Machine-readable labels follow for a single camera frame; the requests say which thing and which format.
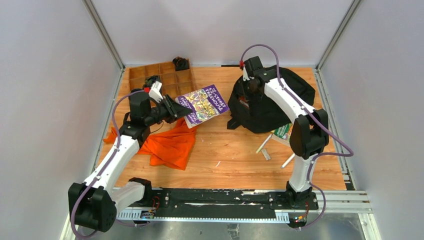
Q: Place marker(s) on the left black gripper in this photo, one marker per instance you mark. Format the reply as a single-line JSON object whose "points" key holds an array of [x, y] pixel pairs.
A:
{"points": [[167, 107]]}

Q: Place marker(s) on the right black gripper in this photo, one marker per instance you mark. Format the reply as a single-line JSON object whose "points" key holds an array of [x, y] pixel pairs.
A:
{"points": [[255, 96]]}

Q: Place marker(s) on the purple Treehouse book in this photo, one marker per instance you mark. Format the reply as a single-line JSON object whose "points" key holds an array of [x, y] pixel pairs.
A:
{"points": [[205, 103]]}

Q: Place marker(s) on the black backpack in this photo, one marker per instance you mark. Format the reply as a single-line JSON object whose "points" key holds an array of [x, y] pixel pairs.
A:
{"points": [[260, 114]]}

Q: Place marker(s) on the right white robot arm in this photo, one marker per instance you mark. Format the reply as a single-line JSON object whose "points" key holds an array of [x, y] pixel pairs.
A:
{"points": [[309, 134]]}

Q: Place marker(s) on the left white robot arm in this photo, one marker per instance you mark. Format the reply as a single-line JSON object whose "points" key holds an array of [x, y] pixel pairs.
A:
{"points": [[94, 204]]}

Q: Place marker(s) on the wooden compartment tray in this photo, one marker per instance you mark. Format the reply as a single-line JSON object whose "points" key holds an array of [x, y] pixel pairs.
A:
{"points": [[174, 83]]}

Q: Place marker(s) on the orange cloth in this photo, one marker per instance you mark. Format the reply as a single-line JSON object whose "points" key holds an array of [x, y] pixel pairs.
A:
{"points": [[170, 148]]}

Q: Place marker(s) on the dark coiled roll back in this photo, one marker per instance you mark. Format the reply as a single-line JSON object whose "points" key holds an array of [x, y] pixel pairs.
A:
{"points": [[180, 63]]}

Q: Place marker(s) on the green Treehouse book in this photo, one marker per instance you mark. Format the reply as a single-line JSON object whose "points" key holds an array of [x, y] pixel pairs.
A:
{"points": [[283, 134]]}

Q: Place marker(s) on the yellow-green pencil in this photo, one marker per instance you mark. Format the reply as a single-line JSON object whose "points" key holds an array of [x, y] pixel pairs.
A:
{"points": [[264, 143]]}

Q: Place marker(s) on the white marker pen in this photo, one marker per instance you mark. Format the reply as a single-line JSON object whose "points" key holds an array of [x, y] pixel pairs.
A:
{"points": [[288, 161]]}

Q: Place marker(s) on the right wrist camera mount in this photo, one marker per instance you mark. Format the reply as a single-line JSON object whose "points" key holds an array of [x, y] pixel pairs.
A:
{"points": [[244, 68]]}

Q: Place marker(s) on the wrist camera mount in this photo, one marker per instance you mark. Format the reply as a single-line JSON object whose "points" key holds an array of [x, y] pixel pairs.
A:
{"points": [[244, 68], [154, 90]]}

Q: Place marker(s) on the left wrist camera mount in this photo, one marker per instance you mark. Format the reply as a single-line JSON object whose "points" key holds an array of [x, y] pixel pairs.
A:
{"points": [[154, 90]]}

